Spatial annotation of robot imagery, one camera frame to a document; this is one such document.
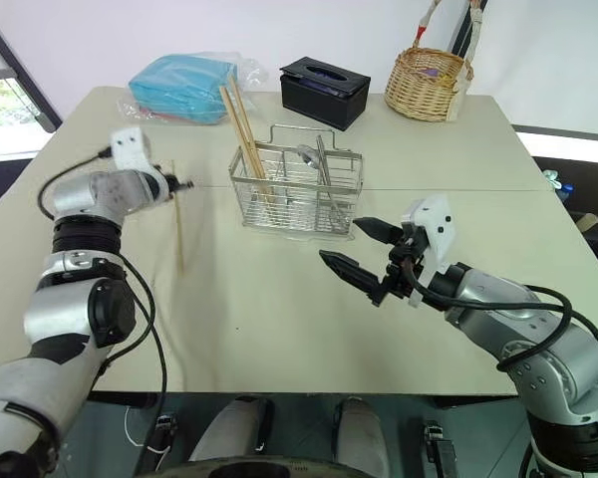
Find grey robot leg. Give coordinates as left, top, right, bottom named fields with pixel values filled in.
left=332, top=395, right=391, bottom=478
left=187, top=395, right=276, bottom=464

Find wooden chopstick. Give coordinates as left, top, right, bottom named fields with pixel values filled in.
left=227, top=74, right=276, bottom=201
left=170, top=158, right=186, bottom=276
left=218, top=85, right=272, bottom=203

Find blue and white bottle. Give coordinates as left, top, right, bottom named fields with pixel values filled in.
left=541, top=168, right=576, bottom=203

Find black robot foot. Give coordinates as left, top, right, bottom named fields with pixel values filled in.
left=422, top=420, right=458, bottom=478
left=147, top=411, right=179, bottom=467

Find blue towels in plastic bag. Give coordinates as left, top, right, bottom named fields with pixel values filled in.
left=117, top=52, right=270, bottom=125

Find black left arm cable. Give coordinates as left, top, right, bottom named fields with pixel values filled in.
left=37, top=146, right=169, bottom=442

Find grey robot left leg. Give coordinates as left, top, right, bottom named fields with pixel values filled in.
left=187, top=395, right=276, bottom=464

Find silver wire basket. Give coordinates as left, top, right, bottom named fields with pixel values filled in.
left=227, top=123, right=366, bottom=236

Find thin white cable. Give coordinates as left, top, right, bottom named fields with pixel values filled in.
left=123, top=406, right=166, bottom=455

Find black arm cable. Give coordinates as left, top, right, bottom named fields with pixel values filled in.
left=37, top=146, right=169, bottom=442
left=403, top=258, right=574, bottom=372

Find woven wicker basket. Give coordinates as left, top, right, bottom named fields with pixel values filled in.
left=383, top=0, right=488, bottom=123

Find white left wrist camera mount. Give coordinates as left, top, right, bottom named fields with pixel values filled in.
left=109, top=126, right=163, bottom=179

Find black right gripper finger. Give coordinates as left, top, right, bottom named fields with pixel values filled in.
left=353, top=216, right=404, bottom=246
left=318, top=249, right=383, bottom=306

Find grey robot right leg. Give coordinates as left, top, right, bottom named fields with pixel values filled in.
left=332, top=395, right=391, bottom=478

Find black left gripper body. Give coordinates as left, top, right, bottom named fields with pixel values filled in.
left=149, top=170, right=179, bottom=204

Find dark rounded robot torso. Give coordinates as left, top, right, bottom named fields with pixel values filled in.
left=149, top=456, right=380, bottom=478

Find black window frame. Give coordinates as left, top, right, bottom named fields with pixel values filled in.
left=0, top=7, right=64, bottom=133

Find beige table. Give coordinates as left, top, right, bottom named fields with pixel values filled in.
left=0, top=85, right=598, bottom=399

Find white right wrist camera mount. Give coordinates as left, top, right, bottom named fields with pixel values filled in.
left=401, top=194, right=452, bottom=306

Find black robot right foot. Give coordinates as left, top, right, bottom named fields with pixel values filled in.
left=422, top=420, right=458, bottom=478

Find black tissue box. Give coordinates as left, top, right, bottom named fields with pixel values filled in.
left=279, top=55, right=372, bottom=132

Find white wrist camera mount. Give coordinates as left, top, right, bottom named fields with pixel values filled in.
left=109, top=126, right=163, bottom=179
left=401, top=194, right=452, bottom=306

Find metal spoon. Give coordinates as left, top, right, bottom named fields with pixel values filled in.
left=296, top=143, right=350, bottom=231

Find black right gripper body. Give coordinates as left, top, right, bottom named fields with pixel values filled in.
left=377, top=223, right=429, bottom=303

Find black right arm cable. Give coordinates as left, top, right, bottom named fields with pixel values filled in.
left=403, top=258, right=574, bottom=372

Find black robot left foot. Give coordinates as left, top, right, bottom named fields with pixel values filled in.
left=147, top=411, right=179, bottom=467

